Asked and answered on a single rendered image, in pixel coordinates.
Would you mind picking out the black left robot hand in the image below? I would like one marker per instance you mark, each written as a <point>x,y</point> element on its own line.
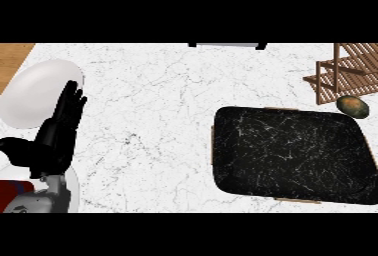
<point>57,133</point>

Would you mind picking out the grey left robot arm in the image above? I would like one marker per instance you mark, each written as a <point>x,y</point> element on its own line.
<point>41,196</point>

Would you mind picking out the black marble tray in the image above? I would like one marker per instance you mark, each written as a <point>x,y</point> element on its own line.
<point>289,153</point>

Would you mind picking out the brown wooden tiered shelf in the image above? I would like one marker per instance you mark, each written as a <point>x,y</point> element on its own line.
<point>344,71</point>

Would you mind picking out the white oval plate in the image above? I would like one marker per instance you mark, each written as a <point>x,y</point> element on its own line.
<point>37,93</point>

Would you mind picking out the grey appliance with black feet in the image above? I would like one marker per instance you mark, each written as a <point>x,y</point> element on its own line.
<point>227,44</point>

